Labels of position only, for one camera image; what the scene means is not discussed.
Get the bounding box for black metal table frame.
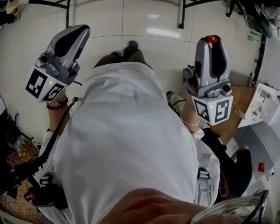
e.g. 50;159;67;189
27;0;221;30
226;0;266;86

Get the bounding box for person's white shirt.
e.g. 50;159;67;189
35;62;221;224

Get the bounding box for person's face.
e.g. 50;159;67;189
96;188;243;224

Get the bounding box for dark backpack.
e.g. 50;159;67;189
246;3;274;38

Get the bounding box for black cable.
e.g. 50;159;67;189
38;97;79;162

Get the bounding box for black waist pack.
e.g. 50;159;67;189
24;185;68;210

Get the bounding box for white holder with red button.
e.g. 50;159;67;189
5;0;21;15

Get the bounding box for person's right forearm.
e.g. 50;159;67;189
180;98;202;133

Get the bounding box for red bead bracelet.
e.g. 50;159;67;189
46;97;69;111

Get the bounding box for beige tape piece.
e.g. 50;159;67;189
234;109;247;120

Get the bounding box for clear eyeglasses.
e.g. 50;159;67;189
190;189;270;224

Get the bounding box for silver link wristwatch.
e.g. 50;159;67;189
49;98;67;107

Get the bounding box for brown wooden board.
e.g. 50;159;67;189
215;86;256;145

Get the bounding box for person's left forearm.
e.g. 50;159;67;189
47;102;72;134

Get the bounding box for person's dark trousers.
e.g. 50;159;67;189
91;49;154;70

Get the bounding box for white device box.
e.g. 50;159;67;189
238;82;280;129

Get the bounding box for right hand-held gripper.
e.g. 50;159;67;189
182;35;234;126

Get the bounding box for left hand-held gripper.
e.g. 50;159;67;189
25;24;91;103

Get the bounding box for thin gold bangle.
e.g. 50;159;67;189
180;111;201;126

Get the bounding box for grey metal cabinet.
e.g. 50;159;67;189
234;122;280;180

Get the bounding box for black strap buckle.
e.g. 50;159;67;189
197;167;210;181
40;174;53;186

